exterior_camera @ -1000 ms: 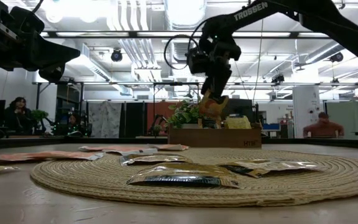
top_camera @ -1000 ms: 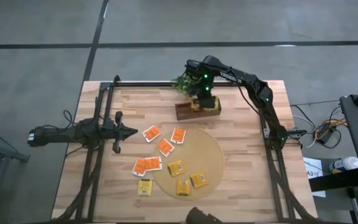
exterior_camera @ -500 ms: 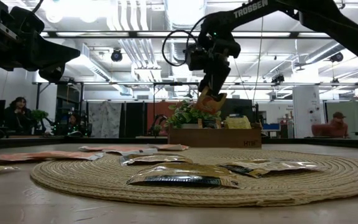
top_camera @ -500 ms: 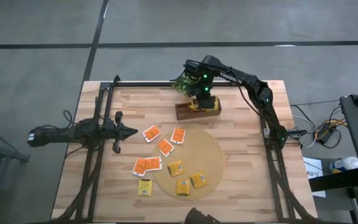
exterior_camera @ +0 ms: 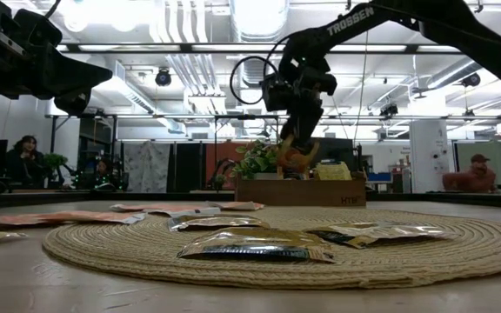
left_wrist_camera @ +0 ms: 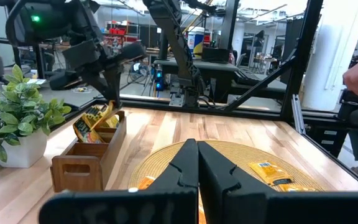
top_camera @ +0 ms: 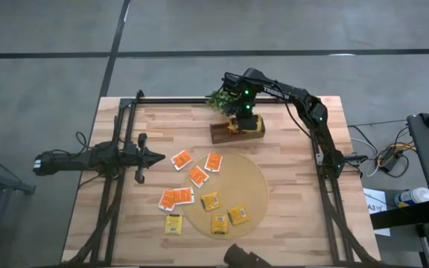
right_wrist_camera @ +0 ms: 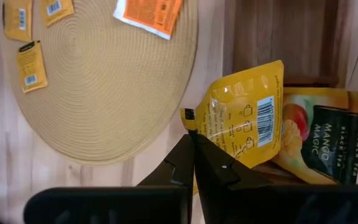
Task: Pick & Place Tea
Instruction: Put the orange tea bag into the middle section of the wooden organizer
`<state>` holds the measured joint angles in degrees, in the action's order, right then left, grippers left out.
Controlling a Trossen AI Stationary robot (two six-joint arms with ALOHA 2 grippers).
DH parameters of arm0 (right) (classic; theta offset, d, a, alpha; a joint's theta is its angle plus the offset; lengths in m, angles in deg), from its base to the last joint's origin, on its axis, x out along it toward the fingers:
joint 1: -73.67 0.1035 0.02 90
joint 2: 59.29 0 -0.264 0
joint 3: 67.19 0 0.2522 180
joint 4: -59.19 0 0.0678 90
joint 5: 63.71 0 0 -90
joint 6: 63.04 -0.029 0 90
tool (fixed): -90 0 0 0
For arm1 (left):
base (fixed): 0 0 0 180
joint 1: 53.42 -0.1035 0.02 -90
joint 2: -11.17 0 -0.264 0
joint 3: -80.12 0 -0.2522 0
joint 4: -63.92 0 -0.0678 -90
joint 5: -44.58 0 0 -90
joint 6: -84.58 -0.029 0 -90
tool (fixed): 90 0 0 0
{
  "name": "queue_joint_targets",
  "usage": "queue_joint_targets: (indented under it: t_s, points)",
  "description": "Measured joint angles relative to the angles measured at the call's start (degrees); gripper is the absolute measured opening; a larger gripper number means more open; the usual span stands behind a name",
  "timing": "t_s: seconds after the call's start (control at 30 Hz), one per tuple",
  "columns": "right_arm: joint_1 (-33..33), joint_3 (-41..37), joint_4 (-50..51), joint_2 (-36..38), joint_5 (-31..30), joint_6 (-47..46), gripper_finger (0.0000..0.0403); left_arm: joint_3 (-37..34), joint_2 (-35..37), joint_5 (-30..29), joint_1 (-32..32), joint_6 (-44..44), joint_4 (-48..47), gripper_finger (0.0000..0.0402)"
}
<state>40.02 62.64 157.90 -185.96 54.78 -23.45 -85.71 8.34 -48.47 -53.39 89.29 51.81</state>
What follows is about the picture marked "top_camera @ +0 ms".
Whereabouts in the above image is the white blue wipes canister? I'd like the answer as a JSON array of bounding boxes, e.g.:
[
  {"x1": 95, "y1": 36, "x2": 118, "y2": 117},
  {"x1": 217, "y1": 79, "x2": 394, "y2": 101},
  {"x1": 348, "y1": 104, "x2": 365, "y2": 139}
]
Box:
[{"x1": 393, "y1": 186, "x2": 429, "y2": 208}]

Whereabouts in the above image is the black metal table frame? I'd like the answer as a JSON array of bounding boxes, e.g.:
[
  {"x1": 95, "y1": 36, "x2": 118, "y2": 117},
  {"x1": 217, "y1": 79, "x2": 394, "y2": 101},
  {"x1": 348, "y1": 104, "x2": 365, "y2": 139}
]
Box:
[{"x1": 63, "y1": 89, "x2": 378, "y2": 268}]

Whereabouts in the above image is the black metal stand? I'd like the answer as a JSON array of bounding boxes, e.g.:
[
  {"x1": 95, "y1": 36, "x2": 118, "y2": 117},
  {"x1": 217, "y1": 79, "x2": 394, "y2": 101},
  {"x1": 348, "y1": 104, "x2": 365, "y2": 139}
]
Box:
[{"x1": 0, "y1": 147, "x2": 36, "y2": 268}]

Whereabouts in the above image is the green potted plant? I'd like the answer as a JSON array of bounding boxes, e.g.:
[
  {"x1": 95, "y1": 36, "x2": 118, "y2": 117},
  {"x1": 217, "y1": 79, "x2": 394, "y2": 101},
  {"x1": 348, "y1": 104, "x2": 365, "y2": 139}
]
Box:
[{"x1": 206, "y1": 88, "x2": 238, "y2": 115}]

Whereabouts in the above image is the black shelf bar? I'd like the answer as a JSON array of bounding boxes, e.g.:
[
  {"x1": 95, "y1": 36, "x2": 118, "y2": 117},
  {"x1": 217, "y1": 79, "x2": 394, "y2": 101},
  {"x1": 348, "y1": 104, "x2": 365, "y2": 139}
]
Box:
[{"x1": 369, "y1": 200, "x2": 429, "y2": 231}]

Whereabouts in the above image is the brown wooden organizer box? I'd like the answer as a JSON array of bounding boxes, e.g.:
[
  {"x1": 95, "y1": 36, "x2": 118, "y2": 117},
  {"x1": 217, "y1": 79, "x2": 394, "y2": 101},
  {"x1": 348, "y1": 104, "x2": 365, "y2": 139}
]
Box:
[{"x1": 209, "y1": 114, "x2": 267, "y2": 145}]

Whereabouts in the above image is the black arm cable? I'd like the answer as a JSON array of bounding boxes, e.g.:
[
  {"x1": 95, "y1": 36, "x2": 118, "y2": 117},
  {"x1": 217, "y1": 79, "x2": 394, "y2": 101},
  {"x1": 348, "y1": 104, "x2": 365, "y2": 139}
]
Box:
[{"x1": 74, "y1": 130, "x2": 102, "y2": 150}]

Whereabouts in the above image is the white paper sheet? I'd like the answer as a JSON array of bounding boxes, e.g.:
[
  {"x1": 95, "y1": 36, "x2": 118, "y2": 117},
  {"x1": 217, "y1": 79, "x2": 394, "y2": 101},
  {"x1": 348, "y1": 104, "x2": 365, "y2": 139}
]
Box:
[{"x1": 362, "y1": 187, "x2": 392, "y2": 237}]

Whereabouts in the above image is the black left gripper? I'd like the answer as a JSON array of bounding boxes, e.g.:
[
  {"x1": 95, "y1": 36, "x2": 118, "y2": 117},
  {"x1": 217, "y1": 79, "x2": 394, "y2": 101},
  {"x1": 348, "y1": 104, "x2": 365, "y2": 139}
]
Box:
[{"x1": 135, "y1": 133, "x2": 166, "y2": 185}]

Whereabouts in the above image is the black rounded object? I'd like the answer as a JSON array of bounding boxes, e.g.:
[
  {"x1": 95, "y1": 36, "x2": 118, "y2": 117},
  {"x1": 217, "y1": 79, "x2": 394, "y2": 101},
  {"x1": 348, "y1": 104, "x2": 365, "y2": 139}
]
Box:
[{"x1": 223, "y1": 243, "x2": 273, "y2": 268}]

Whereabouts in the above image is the black power box with cables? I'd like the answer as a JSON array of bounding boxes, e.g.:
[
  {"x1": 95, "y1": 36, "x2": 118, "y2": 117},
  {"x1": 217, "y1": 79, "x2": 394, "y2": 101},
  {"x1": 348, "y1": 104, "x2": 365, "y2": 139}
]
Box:
[{"x1": 376, "y1": 143, "x2": 411, "y2": 179}]

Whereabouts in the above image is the round woven placemat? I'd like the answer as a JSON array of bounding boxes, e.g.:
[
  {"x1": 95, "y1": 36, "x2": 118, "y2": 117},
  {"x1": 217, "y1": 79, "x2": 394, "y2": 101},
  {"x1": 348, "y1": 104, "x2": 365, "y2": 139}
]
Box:
[{"x1": 180, "y1": 151, "x2": 270, "y2": 240}]

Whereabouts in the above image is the silver packet behind front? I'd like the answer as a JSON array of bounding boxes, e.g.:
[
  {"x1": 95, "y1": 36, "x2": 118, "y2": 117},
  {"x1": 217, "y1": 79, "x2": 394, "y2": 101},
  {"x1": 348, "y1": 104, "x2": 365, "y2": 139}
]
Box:
[{"x1": 200, "y1": 191, "x2": 223, "y2": 213}]

